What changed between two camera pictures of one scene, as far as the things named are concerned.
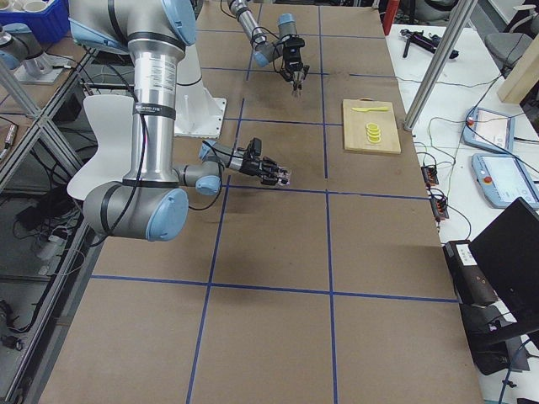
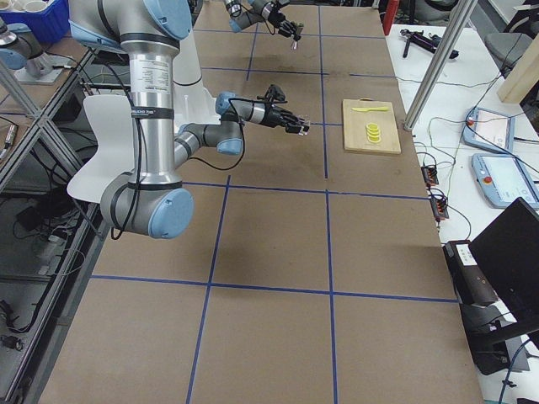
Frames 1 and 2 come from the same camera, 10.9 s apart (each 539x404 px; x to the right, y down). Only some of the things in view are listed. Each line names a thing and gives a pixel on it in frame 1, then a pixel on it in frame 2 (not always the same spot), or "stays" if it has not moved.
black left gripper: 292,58 -> 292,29
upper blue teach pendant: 489,130 stays
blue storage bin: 49,26 stays
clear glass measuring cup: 285,172 -> 306,123
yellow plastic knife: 375,108 stays
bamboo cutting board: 355,125 stays
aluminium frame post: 455,27 stays
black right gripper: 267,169 -> 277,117
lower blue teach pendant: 504,178 stays
